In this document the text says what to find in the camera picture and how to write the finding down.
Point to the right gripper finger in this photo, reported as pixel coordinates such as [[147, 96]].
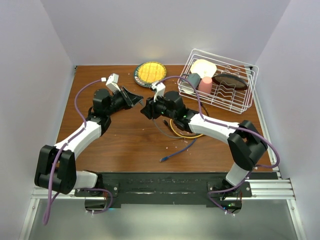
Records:
[[149, 104], [149, 112]]

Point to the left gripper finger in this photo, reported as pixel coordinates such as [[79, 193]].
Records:
[[126, 97], [136, 99]]

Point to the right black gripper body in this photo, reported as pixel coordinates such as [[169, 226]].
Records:
[[161, 109]]

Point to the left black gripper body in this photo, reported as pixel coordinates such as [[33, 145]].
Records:
[[118, 102]]

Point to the black network switch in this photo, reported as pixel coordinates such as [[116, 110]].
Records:
[[130, 99]]

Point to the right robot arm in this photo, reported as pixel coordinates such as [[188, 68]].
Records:
[[243, 139]]

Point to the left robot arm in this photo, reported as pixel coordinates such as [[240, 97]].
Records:
[[56, 166]]

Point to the yellow and green plate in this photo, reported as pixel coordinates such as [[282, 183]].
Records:
[[149, 72]]

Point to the grey mug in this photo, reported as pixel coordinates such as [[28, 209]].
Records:
[[193, 82]]

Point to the pink cup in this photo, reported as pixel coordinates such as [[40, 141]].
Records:
[[205, 86]]

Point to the white bowl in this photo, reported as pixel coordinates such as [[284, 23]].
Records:
[[203, 68]]

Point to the brown plate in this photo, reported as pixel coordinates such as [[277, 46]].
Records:
[[230, 81]]

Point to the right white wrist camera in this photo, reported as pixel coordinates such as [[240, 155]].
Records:
[[159, 89]]

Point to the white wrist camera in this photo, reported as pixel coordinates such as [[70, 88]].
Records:
[[111, 82], [159, 89]]

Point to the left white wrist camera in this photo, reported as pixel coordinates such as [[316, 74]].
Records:
[[111, 82]]

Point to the white wire dish rack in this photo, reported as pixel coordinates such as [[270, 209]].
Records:
[[222, 97]]

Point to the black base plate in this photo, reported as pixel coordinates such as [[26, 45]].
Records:
[[173, 188]]

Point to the aluminium frame rail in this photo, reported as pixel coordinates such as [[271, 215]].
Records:
[[270, 214]]

